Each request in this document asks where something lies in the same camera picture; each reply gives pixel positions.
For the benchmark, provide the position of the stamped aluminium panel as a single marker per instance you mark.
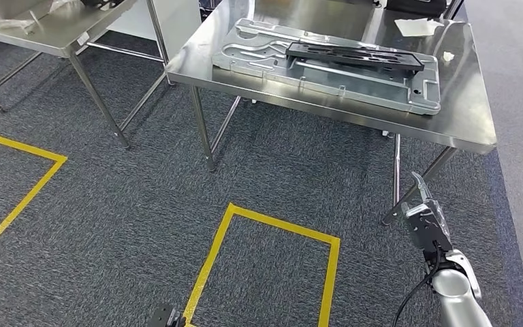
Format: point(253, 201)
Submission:
point(356, 90)

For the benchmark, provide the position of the black plastic licence plate frame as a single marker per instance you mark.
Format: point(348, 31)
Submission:
point(101, 2)
point(356, 58)

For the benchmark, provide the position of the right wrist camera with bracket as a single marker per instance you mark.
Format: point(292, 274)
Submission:
point(426, 228)

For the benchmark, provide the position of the white cabinet block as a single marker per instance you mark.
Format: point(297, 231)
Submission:
point(176, 22)

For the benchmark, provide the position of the stainless steel table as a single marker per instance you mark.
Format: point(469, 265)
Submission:
point(54, 36)
point(460, 113)

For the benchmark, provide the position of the crumpled white paper scrap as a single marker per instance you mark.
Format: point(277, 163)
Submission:
point(448, 56)

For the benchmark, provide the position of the black carry bag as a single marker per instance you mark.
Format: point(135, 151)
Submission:
point(415, 5)

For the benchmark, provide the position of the white paper sheet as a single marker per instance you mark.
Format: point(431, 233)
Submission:
point(417, 27)

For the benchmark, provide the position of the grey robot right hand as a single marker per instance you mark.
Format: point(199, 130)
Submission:
point(423, 189)

